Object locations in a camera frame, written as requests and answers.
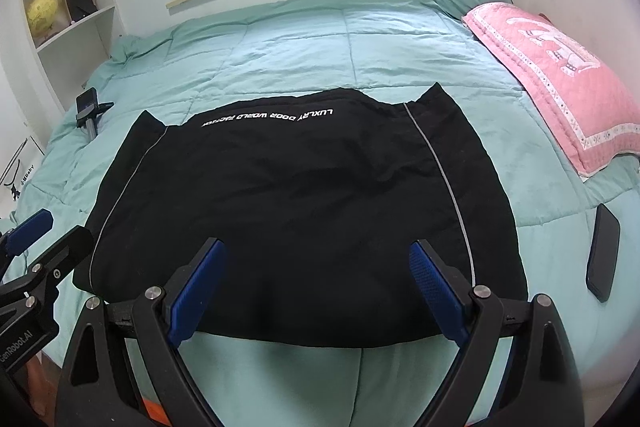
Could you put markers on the black smartphone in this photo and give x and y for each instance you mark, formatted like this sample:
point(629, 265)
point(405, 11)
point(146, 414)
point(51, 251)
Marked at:
point(602, 257)

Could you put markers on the white bookshelf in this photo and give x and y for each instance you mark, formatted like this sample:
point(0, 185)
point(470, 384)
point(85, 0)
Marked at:
point(75, 42)

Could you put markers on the small black box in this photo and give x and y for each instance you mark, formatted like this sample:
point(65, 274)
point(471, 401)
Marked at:
point(80, 2)

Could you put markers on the white printed bag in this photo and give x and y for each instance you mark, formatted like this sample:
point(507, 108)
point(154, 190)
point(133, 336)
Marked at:
point(17, 172)

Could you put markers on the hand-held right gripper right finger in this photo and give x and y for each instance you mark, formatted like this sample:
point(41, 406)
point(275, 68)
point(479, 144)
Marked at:
point(434, 292)

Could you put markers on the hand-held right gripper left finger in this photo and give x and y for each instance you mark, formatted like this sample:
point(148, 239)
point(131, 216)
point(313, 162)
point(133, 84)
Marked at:
point(192, 302)

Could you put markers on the black jacket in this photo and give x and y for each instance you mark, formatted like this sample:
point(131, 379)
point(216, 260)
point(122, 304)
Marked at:
point(300, 207)

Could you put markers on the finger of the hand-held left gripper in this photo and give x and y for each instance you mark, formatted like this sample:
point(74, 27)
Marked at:
point(60, 254)
point(30, 227)

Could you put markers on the pink pillow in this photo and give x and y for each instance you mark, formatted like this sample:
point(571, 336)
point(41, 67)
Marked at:
point(550, 72)

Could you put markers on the teal quilt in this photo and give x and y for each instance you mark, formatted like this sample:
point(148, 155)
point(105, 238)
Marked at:
point(280, 52)

